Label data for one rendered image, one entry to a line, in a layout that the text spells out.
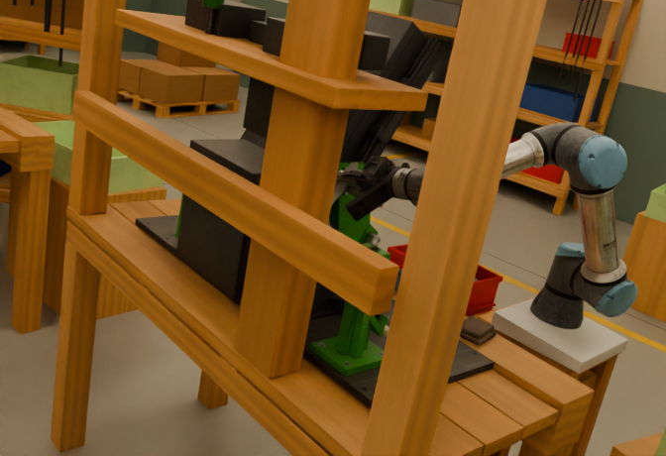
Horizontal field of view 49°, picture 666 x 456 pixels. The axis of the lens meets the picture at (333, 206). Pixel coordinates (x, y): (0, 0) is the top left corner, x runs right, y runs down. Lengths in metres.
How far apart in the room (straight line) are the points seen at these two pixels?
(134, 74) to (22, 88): 3.83
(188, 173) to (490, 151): 0.78
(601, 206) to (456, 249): 0.79
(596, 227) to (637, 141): 5.48
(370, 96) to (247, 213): 0.36
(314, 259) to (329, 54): 0.39
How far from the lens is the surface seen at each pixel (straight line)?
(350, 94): 1.35
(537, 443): 1.90
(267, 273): 1.58
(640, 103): 7.43
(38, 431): 2.96
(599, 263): 2.05
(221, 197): 1.61
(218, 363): 1.80
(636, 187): 7.47
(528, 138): 1.95
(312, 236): 1.38
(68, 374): 2.68
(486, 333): 1.98
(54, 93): 4.39
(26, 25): 4.37
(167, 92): 7.86
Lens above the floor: 1.73
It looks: 17 degrees down
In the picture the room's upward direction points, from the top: 11 degrees clockwise
